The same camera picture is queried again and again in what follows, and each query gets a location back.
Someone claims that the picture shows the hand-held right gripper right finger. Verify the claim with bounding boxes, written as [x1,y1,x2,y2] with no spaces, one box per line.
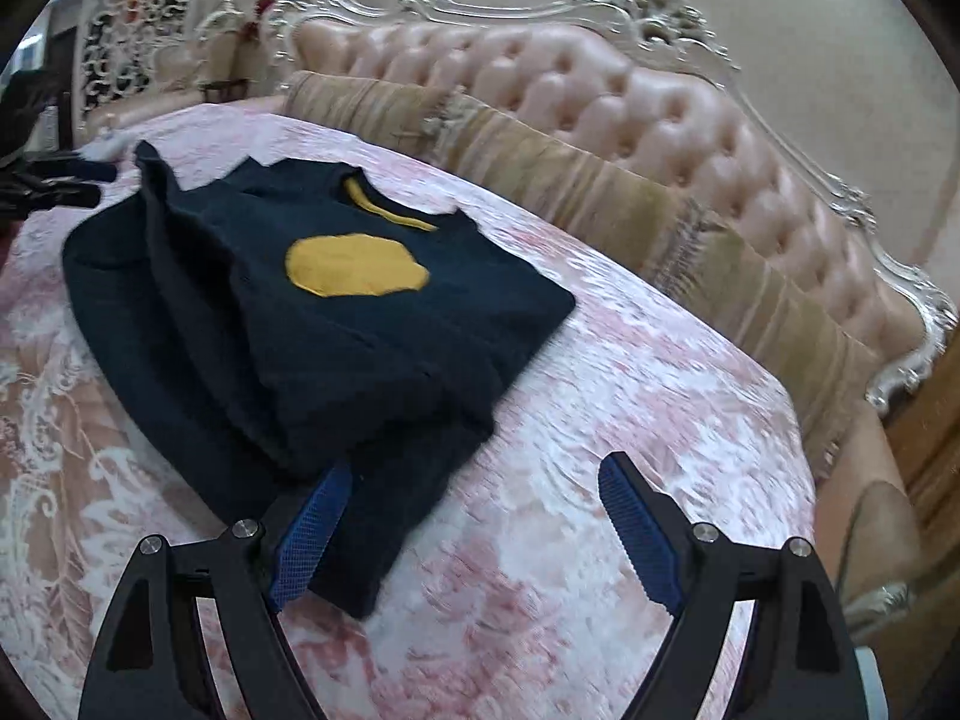
[598,451,871,720]

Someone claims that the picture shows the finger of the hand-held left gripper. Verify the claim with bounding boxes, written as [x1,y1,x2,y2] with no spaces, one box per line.
[22,154,117,181]
[0,184,102,209]

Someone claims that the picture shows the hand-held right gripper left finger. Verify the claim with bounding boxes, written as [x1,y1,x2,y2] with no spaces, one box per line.
[79,461,353,720]

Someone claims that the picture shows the navy sweater with yellow print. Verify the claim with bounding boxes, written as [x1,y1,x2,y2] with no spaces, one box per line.
[61,139,577,620]

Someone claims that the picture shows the pink tufted armchair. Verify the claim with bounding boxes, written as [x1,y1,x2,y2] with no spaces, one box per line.
[86,0,290,147]

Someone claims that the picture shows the white ornate screen divider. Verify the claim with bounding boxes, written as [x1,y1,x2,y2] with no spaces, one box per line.
[75,0,197,110]

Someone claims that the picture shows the pink floral bedspread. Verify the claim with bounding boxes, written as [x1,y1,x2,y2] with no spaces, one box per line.
[0,101,818,720]

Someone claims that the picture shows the red roses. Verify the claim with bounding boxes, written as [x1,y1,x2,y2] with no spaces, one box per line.
[240,0,316,38]

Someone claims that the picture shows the striped bolster pillow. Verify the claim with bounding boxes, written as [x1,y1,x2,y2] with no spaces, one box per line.
[281,70,452,158]
[435,94,887,466]

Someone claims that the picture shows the pink tufted leather sofa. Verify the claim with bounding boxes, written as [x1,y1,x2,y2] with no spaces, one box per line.
[266,0,960,638]

